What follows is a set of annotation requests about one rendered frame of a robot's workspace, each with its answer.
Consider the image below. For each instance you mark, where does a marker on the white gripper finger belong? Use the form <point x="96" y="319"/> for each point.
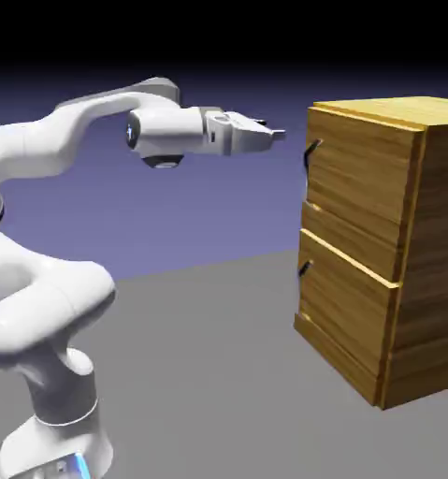
<point x="260" y="121"/>
<point x="279" y="134"/>

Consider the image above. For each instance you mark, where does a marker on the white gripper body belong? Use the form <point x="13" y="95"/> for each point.
<point x="248" y="131"/>

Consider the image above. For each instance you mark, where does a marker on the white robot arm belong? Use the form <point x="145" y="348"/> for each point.
<point x="51" y="299"/>

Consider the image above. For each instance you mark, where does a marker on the tall wooden cabinet door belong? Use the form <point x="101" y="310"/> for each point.
<point x="358" y="194"/>

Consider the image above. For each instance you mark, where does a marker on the light wood cabinet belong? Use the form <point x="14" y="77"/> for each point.
<point x="414" y="262"/>

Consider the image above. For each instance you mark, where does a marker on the short wooden cabinet door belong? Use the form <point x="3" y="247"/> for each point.
<point x="343" y="310"/>

